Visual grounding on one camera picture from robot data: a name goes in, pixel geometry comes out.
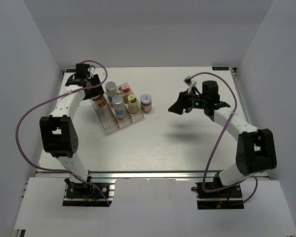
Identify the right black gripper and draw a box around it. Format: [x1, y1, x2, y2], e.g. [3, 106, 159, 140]
[168, 88, 208, 115]

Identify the white lid jar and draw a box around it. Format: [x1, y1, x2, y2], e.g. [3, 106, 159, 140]
[91, 95, 106, 109]
[140, 94, 152, 113]

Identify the silver lid jar blue label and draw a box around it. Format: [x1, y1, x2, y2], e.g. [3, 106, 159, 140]
[112, 95, 126, 119]

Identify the pink cap spice bottle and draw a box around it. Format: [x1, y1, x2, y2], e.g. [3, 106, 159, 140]
[121, 83, 132, 104]

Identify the yellow cap white bottle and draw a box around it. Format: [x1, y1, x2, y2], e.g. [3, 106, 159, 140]
[127, 94, 139, 114]

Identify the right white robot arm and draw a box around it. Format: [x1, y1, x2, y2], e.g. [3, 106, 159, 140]
[168, 78, 277, 197]

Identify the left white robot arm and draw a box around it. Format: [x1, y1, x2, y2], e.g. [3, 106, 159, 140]
[39, 60, 104, 197]

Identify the blue sticker left corner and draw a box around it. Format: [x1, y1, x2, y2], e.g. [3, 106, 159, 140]
[65, 69, 76, 73]

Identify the blue sticker corner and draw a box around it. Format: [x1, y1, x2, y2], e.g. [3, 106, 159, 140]
[65, 69, 76, 73]
[212, 66, 229, 71]

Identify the left clear organizer tray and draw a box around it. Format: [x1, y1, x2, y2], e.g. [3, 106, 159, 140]
[91, 100, 119, 134]

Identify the right clear organizer tray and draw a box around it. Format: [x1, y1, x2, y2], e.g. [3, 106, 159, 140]
[117, 85, 144, 122]

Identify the blue sticker right corner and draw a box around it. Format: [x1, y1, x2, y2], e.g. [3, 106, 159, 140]
[212, 66, 229, 71]

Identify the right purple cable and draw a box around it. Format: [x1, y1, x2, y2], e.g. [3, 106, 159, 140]
[191, 72, 259, 204]

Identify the purple cable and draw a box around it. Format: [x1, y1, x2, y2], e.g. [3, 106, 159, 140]
[191, 72, 259, 204]
[15, 59, 113, 207]

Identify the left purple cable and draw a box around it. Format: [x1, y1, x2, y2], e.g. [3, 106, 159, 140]
[15, 59, 113, 207]

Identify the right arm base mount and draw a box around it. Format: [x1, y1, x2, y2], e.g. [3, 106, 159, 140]
[191, 182, 244, 210]

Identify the aluminium front rail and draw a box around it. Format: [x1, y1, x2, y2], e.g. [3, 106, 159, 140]
[37, 170, 269, 180]

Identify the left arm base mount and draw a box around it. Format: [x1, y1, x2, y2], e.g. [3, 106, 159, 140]
[62, 176, 115, 207]

